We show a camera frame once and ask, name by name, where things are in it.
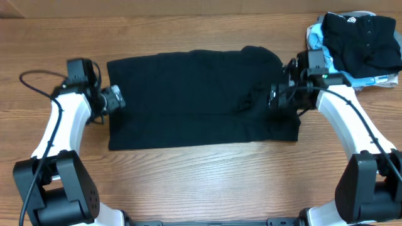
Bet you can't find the black t-shirt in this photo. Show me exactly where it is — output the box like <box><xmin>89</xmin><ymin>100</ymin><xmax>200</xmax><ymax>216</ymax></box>
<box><xmin>107</xmin><ymin>46</ymin><xmax>300</xmax><ymax>151</ymax></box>

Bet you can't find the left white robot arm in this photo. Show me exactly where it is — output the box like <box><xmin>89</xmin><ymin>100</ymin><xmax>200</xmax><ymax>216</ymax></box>
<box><xmin>13</xmin><ymin>58</ymin><xmax>133</xmax><ymax>225</ymax></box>

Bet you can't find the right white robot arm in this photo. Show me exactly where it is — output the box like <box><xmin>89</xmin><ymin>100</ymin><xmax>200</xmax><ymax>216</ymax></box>
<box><xmin>267</xmin><ymin>50</ymin><xmax>401</xmax><ymax>226</ymax></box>

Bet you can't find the light blue folded garment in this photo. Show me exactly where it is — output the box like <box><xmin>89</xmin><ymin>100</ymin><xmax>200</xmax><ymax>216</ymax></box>
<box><xmin>307</xmin><ymin>23</ymin><xmax>392</xmax><ymax>89</ymax></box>

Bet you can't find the folded black polo shirt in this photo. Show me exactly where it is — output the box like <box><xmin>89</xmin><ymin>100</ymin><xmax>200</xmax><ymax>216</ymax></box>
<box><xmin>321</xmin><ymin>13</ymin><xmax>401</xmax><ymax>78</ymax></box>

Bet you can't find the beige grey folded garment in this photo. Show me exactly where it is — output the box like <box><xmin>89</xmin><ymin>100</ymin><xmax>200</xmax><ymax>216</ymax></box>
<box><xmin>315</xmin><ymin>11</ymin><xmax>401</xmax><ymax>87</ymax></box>

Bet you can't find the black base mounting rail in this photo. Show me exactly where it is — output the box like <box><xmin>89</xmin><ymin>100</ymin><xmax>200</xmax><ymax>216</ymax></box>
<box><xmin>125</xmin><ymin>217</ymin><xmax>307</xmax><ymax>226</ymax></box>

